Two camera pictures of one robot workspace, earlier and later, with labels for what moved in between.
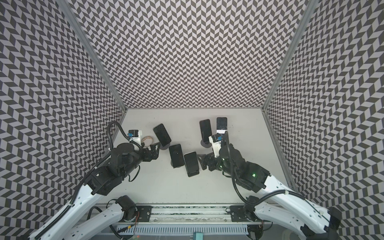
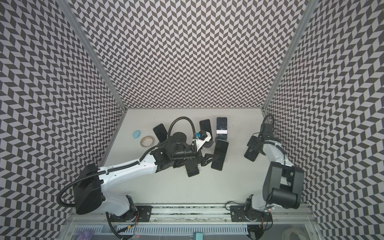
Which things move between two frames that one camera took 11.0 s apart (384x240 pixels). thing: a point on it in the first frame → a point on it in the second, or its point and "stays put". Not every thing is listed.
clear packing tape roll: x=147 y=140 stays put
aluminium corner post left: x=91 y=51 stays put
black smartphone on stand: x=162 y=134 stays put
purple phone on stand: x=206 y=130 stays put
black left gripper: x=154 y=154 → x=205 y=161
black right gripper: x=211 y=163 → x=255 y=145
